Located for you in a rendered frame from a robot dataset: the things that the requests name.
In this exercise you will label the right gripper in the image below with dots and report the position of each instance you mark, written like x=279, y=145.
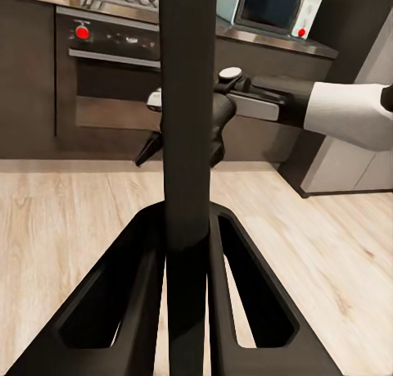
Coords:
x=154, y=141

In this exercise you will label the microwave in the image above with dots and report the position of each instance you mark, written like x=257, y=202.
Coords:
x=291, y=18

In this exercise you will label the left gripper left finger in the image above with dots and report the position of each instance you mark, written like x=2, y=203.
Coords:
x=108, y=325

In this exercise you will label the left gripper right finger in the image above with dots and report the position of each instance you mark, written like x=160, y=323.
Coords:
x=285, y=344

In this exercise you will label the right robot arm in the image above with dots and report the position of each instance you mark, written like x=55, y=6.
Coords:
x=360, y=114

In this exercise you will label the fridge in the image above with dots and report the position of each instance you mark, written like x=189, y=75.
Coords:
x=362, y=32

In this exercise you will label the oven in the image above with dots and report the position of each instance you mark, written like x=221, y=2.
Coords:
x=107, y=67

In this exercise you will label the poster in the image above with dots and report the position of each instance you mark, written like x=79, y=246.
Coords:
x=187, y=69

